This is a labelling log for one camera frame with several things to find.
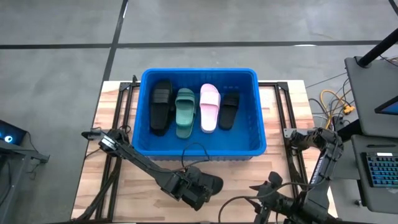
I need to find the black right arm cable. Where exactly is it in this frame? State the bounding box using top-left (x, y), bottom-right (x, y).
top-left (217, 182), bottom-right (315, 224)

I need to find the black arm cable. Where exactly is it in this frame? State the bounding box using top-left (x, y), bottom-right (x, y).
top-left (182, 142), bottom-right (210, 171)
top-left (217, 182), bottom-right (315, 224)

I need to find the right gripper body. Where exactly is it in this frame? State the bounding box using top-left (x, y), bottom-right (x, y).
top-left (263, 186), bottom-right (286, 224)

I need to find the yellow cable with connector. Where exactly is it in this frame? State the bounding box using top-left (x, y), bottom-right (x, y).
top-left (320, 89), bottom-right (356, 129)

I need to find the black metal stand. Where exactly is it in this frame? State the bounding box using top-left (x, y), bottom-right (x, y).
top-left (0, 139), bottom-right (50, 224)

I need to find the grey desk with pole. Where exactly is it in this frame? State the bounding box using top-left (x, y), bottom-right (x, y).
top-left (344, 55), bottom-right (398, 138)

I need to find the black round pole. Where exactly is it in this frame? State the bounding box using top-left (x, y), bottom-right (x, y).
top-left (356, 27), bottom-right (398, 68)

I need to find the black flat monitor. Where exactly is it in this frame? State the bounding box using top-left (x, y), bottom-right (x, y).
top-left (374, 95), bottom-right (398, 116)

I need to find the computer with blue light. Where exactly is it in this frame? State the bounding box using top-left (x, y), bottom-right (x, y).
top-left (0, 119), bottom-right (27, 146)

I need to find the backlit computer keyboard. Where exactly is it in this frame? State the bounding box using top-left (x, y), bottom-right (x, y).
top-left (361, 151), bottom-right (398, 189)

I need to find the blue plastic bin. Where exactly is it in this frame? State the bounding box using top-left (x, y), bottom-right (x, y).
top-left (131, 67), bottom-right (267, 161)

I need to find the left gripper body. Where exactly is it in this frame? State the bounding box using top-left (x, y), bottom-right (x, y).
top-left (180, 175), bottom-right (206, 205)

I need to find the grey desk with keyboard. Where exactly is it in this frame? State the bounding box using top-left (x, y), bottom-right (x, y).
top-left (350, 134), bottom-right (398, 215)

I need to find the black aluminium rig frame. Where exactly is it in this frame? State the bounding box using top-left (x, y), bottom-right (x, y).
top-left (70, 81), bottom-right (339, 223)

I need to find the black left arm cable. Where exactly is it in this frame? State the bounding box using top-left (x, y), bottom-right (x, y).
top-left (182, 142), bottom-right (210, 171)

